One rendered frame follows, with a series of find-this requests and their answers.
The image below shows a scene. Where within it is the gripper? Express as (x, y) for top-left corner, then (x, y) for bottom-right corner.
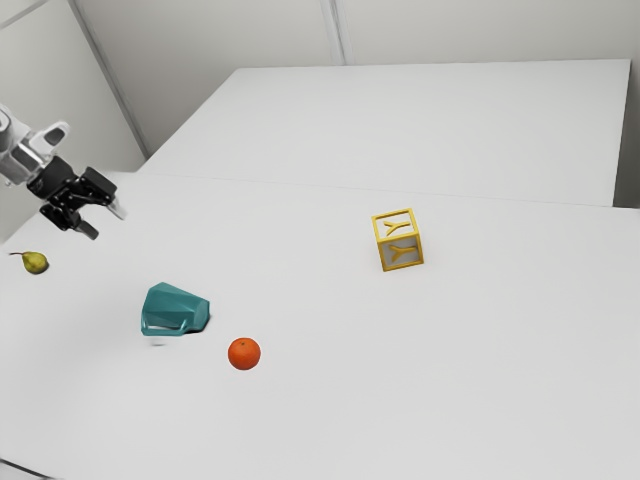
(25, 155), (127, 241)

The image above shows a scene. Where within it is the teal faceted mug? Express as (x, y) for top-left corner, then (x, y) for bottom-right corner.
(139, 281), (211, 338)

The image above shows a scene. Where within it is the green pear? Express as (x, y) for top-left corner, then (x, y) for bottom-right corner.
(8, 250), (50, 276)

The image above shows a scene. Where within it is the orange fruit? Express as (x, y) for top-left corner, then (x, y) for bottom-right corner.
(227, 336), (262, 372)

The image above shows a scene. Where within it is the yellow letter block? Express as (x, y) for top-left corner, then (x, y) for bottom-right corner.
(370, 207), (427, 273)

